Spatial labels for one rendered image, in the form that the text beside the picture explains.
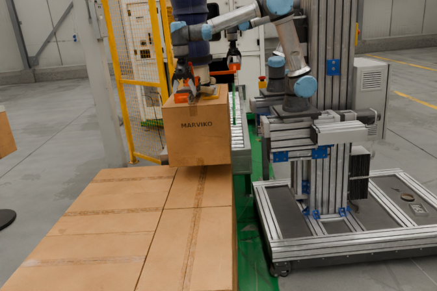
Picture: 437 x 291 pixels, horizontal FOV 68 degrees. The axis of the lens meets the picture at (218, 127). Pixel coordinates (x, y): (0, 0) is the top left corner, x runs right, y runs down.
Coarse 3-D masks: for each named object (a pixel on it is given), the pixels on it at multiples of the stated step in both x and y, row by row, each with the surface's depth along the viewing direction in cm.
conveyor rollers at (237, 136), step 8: (232, 104) 395; (232, 112) 360; (240, 112) 360; (232, 120) 335; (240, 120) 334; (232, 128) 310; (240, 128) 309; (232, 136) 292; (240, 136) 292; (232, 144) 275; (240, 144) 275
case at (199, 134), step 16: (224, 96) 210; (176, 112) 196; (192, 112) 196; (208, 112) 195; (224, 112) 195; (176, 128) 199; (192, 128) 199; (208, 128) 199; (224, 128) 198; (176, 144) 203; (192, 144) 202; (208, 144) 202; (224, 144) 202; (176, 160) 207; (192, 160) 206; (208, 160) 206; (224, 160) 205
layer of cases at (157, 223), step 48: (96, 192) 212; (144, 192) 207; (192, 192) 202; (48, 240) 168; (96, 240) 164; (144, 240) 161; (192, 240) 158; (48, 288) 136; (96, 288) 134; (144, 288) 132; (192, 288) 130
